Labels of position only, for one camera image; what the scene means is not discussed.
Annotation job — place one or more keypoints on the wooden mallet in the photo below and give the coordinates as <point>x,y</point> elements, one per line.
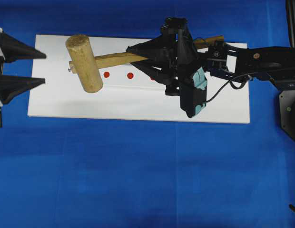
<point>87,66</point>

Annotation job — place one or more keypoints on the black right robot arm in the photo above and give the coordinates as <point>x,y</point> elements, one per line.
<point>239,65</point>

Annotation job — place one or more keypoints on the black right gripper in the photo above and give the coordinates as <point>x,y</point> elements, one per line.
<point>175,43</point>

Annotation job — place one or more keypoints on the red dot mark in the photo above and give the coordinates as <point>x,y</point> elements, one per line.
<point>106,74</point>
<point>130,75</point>

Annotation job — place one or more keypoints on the white board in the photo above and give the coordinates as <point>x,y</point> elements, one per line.
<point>139,98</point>

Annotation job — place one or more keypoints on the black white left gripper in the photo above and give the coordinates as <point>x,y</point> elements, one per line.
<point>11,50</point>

